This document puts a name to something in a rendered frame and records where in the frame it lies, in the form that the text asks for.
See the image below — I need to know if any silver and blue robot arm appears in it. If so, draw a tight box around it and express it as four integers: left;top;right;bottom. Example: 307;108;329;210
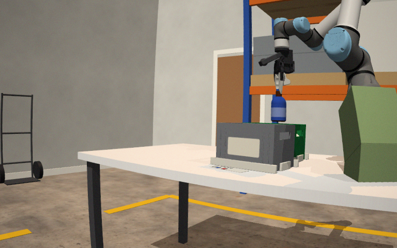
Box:
273;0;380;92

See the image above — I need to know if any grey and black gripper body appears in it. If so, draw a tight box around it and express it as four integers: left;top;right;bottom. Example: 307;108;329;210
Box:
274;48;295;74

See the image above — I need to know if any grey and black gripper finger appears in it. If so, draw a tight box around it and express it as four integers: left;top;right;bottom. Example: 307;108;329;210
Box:
274;72;279;89
278;65;291;94

